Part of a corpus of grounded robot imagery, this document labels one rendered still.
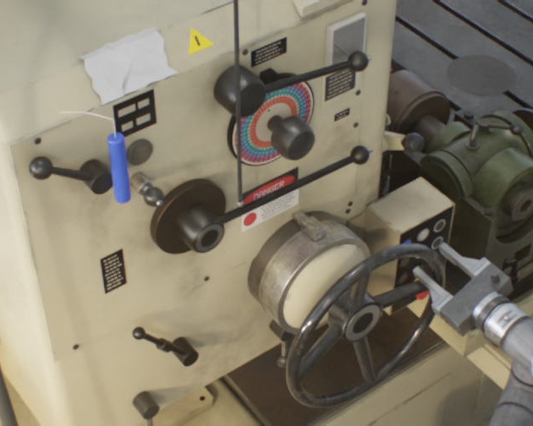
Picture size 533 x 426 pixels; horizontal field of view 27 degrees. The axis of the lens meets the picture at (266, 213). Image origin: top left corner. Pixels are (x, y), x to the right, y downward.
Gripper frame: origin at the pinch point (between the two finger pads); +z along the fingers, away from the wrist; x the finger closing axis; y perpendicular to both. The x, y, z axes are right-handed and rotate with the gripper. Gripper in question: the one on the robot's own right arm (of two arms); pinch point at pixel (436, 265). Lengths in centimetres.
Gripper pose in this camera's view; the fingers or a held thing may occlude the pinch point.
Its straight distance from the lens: 210.4
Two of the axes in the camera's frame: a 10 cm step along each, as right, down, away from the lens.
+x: -7.5, 6.5, -1.4
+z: -5.9, -5.5, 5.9
